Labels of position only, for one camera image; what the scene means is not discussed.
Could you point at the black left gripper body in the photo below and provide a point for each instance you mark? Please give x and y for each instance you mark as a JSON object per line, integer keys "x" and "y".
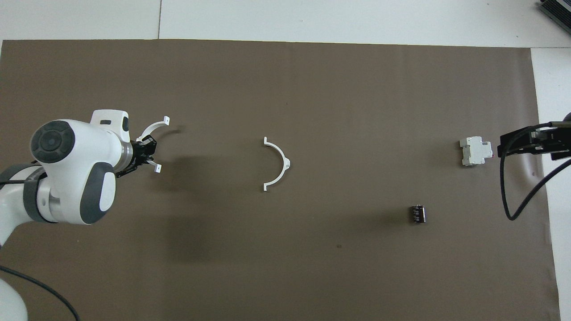
{"x": 136, "y": 156}

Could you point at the dark ribbed device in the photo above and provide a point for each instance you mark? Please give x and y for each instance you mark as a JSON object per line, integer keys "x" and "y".
{"x": 557, "y": 11}

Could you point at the brown table mat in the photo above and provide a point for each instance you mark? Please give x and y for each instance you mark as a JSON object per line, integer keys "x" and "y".
{"x": 312, "y": 267}

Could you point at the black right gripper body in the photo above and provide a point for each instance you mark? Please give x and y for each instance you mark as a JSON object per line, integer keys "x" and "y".
{"x": 560, "y": 140}

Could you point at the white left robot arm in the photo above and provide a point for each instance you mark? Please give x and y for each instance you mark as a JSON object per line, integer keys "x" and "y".
{"x": 76, "y": 169}

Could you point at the black cylindrical capacitor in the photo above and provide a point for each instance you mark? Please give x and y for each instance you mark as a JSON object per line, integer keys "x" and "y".
{"x": 418, "y": 213}

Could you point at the white circuit breaker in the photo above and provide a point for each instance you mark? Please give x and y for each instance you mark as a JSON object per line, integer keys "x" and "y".
{"x": 475, "y": 151}

